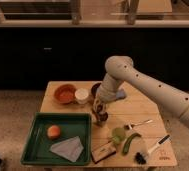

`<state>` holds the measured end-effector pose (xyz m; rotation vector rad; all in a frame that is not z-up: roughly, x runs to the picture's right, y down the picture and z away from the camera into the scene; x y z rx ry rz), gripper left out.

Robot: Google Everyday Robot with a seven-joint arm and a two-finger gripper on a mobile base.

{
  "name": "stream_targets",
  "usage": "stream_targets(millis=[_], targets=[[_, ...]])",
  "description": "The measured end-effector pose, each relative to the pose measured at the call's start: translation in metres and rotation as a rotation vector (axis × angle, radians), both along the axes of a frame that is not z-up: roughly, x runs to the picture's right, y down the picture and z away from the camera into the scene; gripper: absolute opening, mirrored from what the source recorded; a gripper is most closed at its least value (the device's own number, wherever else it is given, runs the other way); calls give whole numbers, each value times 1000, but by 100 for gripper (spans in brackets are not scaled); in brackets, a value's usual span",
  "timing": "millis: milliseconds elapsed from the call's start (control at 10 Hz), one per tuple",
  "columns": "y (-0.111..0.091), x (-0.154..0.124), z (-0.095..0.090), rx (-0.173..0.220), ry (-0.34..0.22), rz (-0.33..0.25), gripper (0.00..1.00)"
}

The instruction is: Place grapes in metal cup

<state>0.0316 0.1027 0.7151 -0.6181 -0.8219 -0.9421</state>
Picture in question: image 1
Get beige patterned gripper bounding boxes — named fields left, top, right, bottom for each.
left=93, top=98, right=108, bottom=126

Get green grapes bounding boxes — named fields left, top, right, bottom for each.
left=112, top=127, right=126, bottom=145

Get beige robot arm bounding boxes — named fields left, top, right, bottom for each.
left=93, top=56, right=189, bottom=129

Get white cup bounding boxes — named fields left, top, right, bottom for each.
left=75, top=88, right=89, bottom=104

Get blue cloth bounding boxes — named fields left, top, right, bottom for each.
left=116, top=89, right=126, bottom=100

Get brown rectangular block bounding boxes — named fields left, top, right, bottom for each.
left=91, top=142, right=116, bottom=164

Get green cucumber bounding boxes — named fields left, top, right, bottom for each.
left=122, top=133, right=141, bottom=155

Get grey folded cloth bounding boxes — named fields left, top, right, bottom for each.
left=50, top=136, right=84, bottom=162

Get orange bowl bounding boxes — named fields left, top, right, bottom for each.
left=54, top=84, right=76, bottom=104

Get orange fruit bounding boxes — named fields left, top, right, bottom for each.
left=47, top=125, right=61, bottom=139

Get black and white brush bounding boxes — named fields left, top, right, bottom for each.
left=134, top=134, right=172, bottom=165

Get green plastic tray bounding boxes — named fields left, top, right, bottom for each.
left=21, top=113, right=91, bottom=166

